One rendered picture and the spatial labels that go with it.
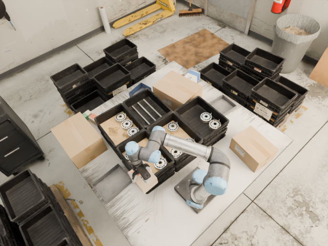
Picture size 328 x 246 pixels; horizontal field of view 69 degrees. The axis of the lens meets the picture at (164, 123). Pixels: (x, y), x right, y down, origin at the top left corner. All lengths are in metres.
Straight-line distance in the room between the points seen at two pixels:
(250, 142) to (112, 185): 1.19
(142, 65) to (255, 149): 2.09
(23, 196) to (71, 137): 0.76
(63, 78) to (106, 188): 1.87
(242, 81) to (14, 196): 2.82
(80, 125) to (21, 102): 2.13
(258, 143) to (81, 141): 1.47
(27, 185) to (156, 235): 1.37
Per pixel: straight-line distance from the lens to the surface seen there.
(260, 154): 2.03
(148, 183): 1.56
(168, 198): 1.96
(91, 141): 2.10
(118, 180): 2.07
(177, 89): 2.34
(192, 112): 2.23
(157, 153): 1.29
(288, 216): 2.85
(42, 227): 2.54
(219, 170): 1.31
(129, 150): 1.30
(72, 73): 3.50
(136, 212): 1.95
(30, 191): 2.62
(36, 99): 4.17
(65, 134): 2.24
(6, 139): 2.95
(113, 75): 3.26
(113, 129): 2.20
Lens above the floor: 2.54
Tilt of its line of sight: 52 degrees down
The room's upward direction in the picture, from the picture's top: 6 degrees counter-clockwise
